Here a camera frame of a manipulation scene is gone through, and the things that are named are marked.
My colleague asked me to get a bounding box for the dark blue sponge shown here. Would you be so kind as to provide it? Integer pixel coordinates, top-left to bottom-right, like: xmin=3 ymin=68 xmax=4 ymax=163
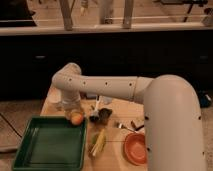
xmin=86 ymin=93 xmax=97 ymax=99

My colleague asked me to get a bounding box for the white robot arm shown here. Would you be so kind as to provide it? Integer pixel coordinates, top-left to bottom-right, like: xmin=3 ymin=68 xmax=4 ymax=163
xmin=52 ymin=63 xmax=207 ymax=171

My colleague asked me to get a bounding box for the green plastic tray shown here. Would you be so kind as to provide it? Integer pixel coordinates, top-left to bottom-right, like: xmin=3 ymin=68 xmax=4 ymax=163
xmin=12 ymin=116 xmax=87 ymax=171

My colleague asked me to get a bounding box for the yellow-red apple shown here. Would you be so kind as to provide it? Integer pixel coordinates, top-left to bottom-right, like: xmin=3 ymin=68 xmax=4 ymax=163
xmin=71 ymin=113 xmax=84 ymax=126

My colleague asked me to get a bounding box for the dark cup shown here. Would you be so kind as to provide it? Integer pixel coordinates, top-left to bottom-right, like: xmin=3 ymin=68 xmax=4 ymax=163
xmin=98 ymin=108 xmax=112 ymax=124

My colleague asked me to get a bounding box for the orange bowl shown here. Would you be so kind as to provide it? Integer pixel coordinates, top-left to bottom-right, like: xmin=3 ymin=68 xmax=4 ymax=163
xmin=123 ymin=133 xmax=147 ymax=166

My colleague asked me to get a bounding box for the white handled brush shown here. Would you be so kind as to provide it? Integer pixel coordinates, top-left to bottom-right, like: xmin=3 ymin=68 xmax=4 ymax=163
xmin=89 ymin=95 xmax=100 ymax=122

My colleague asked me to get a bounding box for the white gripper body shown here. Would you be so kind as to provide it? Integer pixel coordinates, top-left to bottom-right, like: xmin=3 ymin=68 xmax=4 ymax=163
xmin=61 ymin=91 xmax=82 ymax=117

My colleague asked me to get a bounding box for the white cup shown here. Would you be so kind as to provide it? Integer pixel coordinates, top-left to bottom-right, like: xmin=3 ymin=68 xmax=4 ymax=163
xmin=47 ymin=89 xmax=61 ymax=109

